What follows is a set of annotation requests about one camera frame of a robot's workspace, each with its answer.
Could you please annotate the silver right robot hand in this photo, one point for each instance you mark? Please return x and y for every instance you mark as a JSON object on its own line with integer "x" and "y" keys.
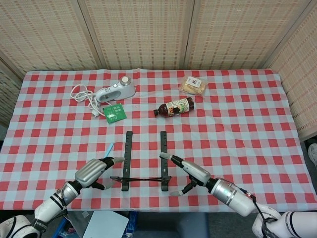
{"x": 198, "y": 173}

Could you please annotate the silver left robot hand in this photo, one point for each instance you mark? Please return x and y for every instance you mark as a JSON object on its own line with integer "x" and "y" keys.
{"x": 90, "y": 172}

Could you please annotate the black folding stand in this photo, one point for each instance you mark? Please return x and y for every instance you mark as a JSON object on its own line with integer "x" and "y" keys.
{"x": 129, "y": 148}

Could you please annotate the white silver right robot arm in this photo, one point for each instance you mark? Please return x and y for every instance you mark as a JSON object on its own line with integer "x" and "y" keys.
{"x": 235, "y": 198}

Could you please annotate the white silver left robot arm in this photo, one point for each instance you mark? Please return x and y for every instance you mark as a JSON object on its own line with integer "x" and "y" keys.
{"x": 49, "y": 208}

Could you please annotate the light blue toothbrush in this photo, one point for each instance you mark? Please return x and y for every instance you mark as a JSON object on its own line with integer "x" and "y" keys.
{"x": 109, "y": 148}

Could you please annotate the red white checkered tablecloth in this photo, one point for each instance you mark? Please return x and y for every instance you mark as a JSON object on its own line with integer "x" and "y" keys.
{"x": 247, "y": 148}

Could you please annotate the white flat board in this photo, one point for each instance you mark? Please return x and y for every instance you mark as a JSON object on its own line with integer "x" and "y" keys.
{"x": 106, "y": 225}

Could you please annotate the blue plastic crate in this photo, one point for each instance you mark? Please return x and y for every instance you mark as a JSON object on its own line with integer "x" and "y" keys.
{"x": 64, "y": 226}

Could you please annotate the green foil packet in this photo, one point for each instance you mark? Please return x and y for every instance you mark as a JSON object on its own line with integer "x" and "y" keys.
{"x": 114, "y": 113}

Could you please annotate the brown tea bottle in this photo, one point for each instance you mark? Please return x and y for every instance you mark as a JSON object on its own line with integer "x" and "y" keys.
{"x": 178, "y": 106}

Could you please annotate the clear bag of cookies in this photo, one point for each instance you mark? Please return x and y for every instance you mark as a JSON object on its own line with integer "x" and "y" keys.
{"x": 193, "y": 86}

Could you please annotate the white handheld garment steamer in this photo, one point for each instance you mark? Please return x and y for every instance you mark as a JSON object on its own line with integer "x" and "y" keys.
{"x": 123, "y": 91}

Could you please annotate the white shoe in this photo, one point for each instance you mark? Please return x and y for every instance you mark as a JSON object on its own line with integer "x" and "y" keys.
{"x": 313, "y": 155}

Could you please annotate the woven bamboo folding screen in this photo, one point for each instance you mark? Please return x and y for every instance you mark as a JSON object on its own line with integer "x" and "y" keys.
{"x": 148, "y": 32}

